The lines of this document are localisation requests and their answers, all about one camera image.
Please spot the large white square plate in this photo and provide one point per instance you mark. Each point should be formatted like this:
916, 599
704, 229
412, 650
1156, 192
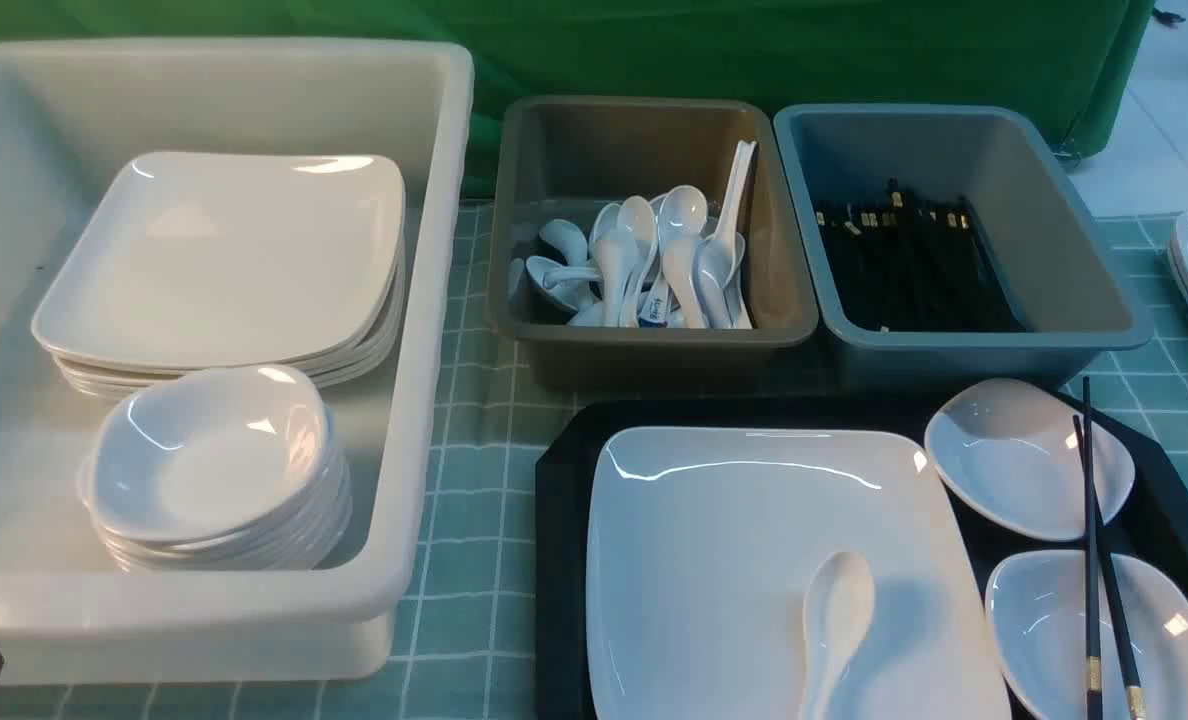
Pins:
702, 542

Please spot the white ceramic spoon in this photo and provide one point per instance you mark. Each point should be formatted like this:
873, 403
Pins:
836, 612

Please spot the white small dish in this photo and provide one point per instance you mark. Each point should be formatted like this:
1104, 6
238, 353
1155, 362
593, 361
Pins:
1037, 612
1008, 450

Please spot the black chopstick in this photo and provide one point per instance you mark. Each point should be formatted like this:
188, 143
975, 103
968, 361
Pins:
1130, 676
1094, 696

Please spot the pile of white ceramic spoons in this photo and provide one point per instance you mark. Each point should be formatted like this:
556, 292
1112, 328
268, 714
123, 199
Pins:
661, 263

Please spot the brown plastic bin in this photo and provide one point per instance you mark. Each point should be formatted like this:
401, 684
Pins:
565, 157

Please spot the green checkered tablecloth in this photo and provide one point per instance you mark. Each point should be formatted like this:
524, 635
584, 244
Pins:
464, 630

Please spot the pile of black chopsticks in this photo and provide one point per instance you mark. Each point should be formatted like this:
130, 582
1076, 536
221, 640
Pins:
905, 263

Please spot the stack of white small bowls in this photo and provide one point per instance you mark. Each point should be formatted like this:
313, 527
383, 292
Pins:
238, 469

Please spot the stack of white square plates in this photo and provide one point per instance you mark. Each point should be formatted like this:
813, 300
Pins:
202, 260

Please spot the green backdrop cloth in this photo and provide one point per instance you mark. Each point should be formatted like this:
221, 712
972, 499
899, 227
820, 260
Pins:
1062, 64

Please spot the black serving tray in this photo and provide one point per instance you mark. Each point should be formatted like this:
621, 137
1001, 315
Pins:
1152, 527

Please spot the large white plastic tub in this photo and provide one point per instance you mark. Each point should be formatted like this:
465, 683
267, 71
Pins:
72, 113

